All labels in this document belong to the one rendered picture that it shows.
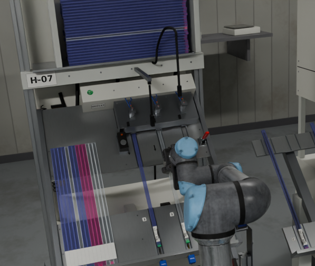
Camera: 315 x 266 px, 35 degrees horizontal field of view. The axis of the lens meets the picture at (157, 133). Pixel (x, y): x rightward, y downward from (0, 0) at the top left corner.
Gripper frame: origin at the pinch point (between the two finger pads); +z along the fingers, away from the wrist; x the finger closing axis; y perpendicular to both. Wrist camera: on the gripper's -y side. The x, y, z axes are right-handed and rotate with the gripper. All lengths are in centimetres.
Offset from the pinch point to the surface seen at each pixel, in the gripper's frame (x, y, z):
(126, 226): 21.5, -18.0, -3.2
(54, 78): 40, 46, 0
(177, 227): 2.3, -22.0, -4.1
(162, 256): 11.1, -31.7, -8.8
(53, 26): 37, 62, -14
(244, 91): -166, 124, 293
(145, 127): 6.0, 20.8, 1.9
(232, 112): -152, 106, 305
